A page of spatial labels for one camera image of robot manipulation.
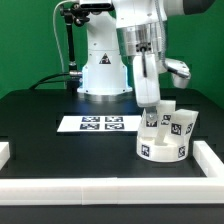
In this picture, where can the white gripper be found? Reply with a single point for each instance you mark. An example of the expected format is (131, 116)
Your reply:
(146, 85)

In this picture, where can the white round stool seat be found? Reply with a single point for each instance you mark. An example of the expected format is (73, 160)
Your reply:
(172, 149)

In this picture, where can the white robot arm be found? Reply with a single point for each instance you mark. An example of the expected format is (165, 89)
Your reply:
(135, 29)

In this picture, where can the white marker sheet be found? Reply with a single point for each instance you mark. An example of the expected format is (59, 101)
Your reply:
(123, 123)

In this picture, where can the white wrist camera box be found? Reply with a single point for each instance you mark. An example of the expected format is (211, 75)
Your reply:
(180, 73)

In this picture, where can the white right fence wall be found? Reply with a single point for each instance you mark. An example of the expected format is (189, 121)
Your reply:
(208, 161)

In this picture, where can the white fence wall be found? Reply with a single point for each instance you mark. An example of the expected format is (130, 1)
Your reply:
(4, 153)
(208, 161)
(112, 191)

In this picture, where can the white front fence wall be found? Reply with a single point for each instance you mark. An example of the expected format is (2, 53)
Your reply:
(112, 191)

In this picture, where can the black camera stand pole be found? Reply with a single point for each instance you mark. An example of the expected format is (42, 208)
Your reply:
(74, 15)

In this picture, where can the white left fence wall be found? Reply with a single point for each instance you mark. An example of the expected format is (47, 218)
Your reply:
(4, 153)

